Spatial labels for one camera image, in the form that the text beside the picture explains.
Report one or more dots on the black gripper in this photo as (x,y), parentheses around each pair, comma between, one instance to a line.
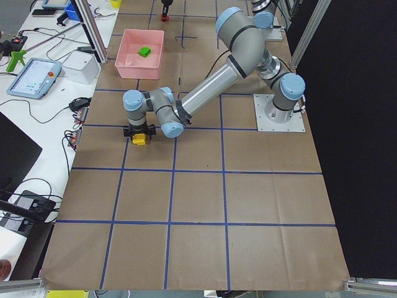
(138,130)
(165,5)

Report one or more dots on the red toy block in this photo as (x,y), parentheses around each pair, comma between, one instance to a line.
(164,18)

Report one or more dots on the yellow toy block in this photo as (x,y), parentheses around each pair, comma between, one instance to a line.
(139,139)

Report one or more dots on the green toy block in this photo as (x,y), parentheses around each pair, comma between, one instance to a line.
(144,52)

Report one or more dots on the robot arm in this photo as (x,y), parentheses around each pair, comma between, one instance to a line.
(263,12)
(245,43)

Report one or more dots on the pink plastic box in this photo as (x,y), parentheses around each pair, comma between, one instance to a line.
(132,66)

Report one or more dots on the white box device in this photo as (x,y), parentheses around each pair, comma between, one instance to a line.
(81,67)

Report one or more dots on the grey usb hub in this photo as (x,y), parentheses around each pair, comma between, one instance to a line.
(80,115)
(73,138)

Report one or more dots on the black power adapter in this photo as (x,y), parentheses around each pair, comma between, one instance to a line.
(79,103)

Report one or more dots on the blue storage bin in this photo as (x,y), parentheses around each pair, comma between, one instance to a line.
(71,12)

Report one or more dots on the teach pendant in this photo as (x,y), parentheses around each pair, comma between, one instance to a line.
(35,79)

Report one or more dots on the black monitor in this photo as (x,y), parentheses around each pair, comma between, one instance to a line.
(18,154)

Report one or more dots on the black smartphone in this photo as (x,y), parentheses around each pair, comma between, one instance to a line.
(43,12)

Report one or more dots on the reacher grabber tool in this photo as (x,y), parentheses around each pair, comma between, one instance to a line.
(19,56)

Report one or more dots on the aluminium frame post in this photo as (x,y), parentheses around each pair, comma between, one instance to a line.
(91,30)

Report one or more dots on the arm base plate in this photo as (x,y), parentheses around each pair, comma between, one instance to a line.
(275,34)
(271,119)

